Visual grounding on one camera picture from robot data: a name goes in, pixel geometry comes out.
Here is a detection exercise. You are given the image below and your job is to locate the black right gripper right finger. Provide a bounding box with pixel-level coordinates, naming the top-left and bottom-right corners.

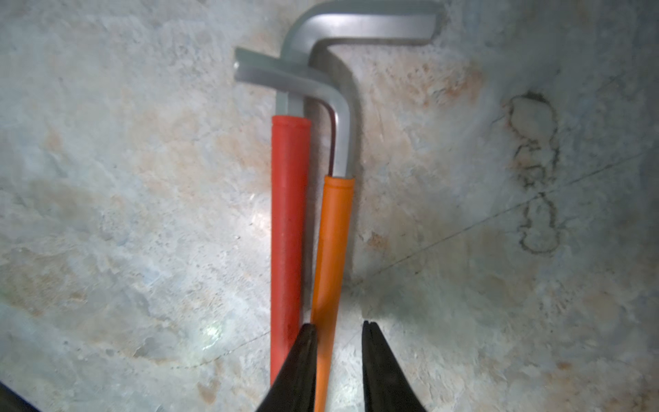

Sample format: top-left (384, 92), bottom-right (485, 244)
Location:
top-left (361, 321), bottom-right (427, 412)

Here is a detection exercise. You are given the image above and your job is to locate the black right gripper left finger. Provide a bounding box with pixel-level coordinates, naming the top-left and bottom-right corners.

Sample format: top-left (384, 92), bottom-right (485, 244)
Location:
top-left (256, 324), bottom-right (317, 412)

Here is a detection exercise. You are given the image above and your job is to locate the orange handled hex key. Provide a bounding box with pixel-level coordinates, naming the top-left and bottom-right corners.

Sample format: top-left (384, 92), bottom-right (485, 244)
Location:
top-left (234, 48), bottom-right (355, 411)

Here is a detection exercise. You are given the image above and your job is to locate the red handled hex key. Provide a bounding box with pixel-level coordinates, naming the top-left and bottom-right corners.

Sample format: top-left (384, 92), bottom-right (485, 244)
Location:
top-left (270, 1), bottom-right (440, 379)

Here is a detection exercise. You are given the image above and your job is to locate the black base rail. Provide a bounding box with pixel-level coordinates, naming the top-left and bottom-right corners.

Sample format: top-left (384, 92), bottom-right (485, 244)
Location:
top-left (0, 383), bottom-right (39, 412)

